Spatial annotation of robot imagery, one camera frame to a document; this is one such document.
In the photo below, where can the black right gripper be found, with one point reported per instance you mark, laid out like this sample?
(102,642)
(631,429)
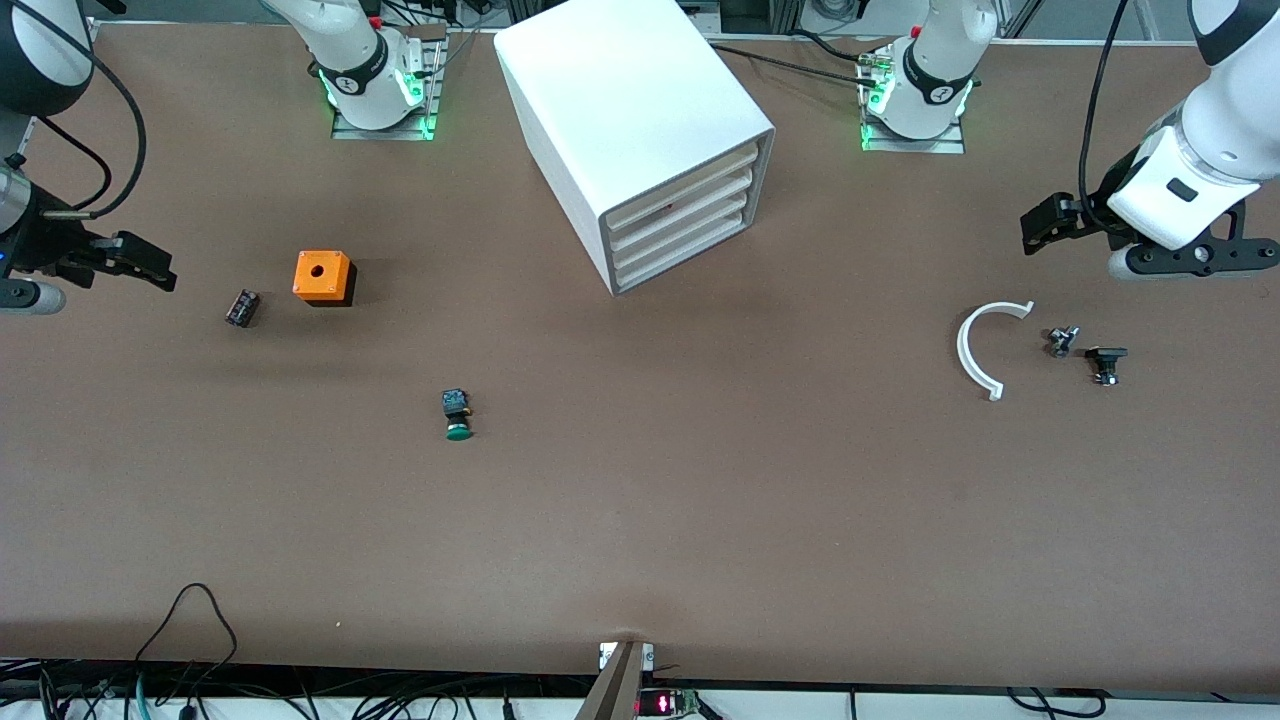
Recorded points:
(42,246)

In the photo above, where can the white plastic drawer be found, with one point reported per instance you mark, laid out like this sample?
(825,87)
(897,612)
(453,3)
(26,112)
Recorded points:
(690,228)
(690,248)
(690,187)
(690,207)

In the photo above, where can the white drawer cabinet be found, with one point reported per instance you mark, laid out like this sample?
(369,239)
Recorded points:
(620,90)

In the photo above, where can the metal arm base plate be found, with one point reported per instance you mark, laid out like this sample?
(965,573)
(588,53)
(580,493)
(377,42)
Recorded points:
(940,146)
(350,132)

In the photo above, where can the small black electrical block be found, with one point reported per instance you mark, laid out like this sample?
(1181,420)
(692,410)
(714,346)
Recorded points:
(242,308)

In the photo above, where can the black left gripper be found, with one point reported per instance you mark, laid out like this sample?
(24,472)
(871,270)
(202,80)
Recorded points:
(1092,214)

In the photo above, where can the green push button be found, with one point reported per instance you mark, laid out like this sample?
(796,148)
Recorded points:
(458,418)

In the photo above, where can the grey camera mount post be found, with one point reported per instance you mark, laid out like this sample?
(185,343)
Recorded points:
(615,690)

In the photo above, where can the board with red display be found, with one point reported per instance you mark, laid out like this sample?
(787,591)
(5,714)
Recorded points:
(665,703)

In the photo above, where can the black button mounting part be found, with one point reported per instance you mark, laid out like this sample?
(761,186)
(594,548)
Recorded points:
(1105,358)

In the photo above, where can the orange box with hole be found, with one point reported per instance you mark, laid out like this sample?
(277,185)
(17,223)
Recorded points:
(320,275)

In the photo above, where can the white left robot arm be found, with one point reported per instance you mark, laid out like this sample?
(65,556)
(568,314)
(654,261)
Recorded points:
(1230,120)

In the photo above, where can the small metal contact part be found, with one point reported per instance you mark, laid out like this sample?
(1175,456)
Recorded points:
(1061,342)

